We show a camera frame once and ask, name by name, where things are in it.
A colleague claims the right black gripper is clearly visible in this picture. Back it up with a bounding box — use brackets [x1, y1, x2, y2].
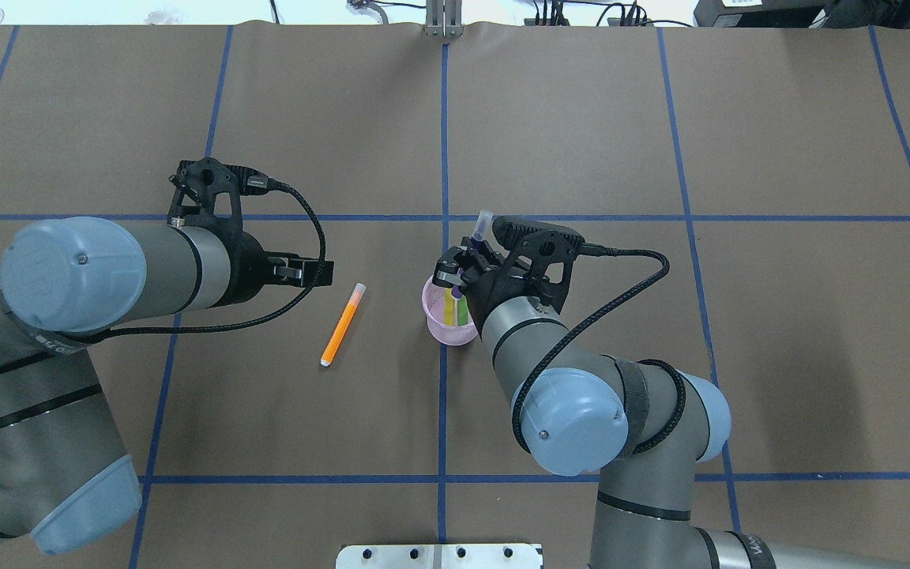
[433, 239, 547, 325]

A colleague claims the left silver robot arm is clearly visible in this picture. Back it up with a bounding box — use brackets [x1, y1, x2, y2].
[0, 217, 332, 556]

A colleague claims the green highlighter pen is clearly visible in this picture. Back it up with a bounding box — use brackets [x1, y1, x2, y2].
[455, 296, 470, 326]

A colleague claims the aluminium frame post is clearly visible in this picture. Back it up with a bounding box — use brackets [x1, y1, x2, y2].
[423, 0, 464, 39]

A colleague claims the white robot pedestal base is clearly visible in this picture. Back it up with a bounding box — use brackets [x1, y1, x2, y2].
[335, 541, 545, 568]

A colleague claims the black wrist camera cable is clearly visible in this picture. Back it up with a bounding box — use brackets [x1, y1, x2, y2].
[510, 245, 686, 454]

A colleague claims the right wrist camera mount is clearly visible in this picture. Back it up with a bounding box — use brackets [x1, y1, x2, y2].
[492, 216, 585, 312]

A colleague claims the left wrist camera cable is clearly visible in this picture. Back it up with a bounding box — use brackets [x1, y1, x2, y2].
[0, 182, 326, 396]

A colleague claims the black box with label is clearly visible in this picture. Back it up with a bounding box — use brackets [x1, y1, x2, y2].
[693, 1, 826, 28]

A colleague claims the orange highlighter pen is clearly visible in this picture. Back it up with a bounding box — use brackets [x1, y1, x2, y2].
[319, 282, 367, 368]

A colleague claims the yellow highlighter pen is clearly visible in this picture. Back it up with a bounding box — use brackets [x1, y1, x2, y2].
[443, 288, 460, 327]

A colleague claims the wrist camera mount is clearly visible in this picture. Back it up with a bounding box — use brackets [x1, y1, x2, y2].
[492, 216, 585, 312]
[167, 157, 272, 240]

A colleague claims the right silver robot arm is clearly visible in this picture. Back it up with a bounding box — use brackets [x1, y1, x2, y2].
[432, 232, 903, 568]

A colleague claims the purple marker pen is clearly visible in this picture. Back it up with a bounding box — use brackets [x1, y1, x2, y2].
[458, 209, 494, 274]

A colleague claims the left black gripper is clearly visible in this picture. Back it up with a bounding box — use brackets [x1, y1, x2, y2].
[218, 231, 333, 306]

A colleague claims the pink mesh pen holder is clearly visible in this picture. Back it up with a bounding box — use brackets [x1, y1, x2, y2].
[420, 278, 478, 347]

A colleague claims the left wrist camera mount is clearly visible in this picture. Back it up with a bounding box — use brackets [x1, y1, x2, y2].
[167, 157, 272, 240]

